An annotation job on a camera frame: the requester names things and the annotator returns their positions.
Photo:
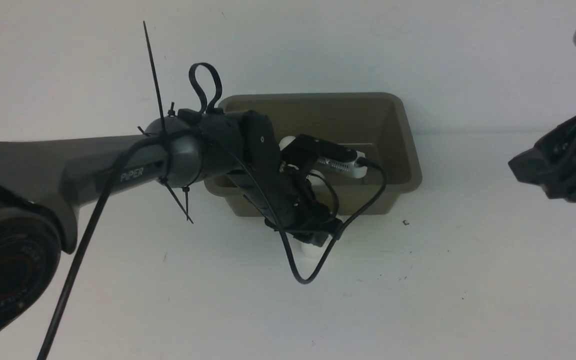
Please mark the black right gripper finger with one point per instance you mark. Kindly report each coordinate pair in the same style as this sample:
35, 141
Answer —
551, 163

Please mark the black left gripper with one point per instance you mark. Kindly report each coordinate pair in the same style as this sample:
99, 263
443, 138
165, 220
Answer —
287, 201

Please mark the tan plastic rectangular bin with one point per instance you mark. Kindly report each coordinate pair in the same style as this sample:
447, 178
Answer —
374, 123

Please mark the white ball with logo front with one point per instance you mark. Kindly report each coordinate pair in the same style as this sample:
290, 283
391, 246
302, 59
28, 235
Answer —
307, 251

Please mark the white plain table-tennis ball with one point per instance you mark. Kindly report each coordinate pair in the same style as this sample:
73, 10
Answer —
285, 141

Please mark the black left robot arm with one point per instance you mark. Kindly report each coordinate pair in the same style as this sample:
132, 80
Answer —
43, 185

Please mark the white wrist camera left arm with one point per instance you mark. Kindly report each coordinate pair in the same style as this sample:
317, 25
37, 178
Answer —
308, 152

